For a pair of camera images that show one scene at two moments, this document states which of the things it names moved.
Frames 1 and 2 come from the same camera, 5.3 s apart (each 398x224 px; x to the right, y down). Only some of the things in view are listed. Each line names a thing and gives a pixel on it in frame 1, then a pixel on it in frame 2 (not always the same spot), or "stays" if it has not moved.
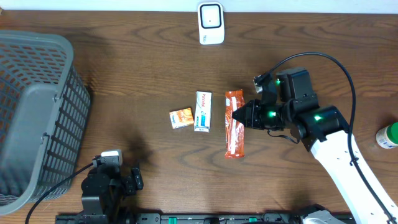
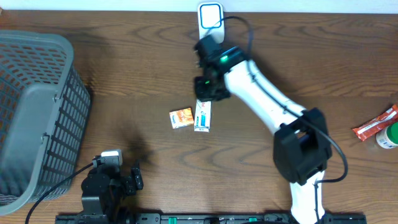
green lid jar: (387, 137) stays
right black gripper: (254, 120) -> (202, 94)
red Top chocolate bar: (234, 130) -> (377, 124)
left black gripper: (130, 182) stays
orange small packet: (181, 117) stays
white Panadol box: (203, 111) stays
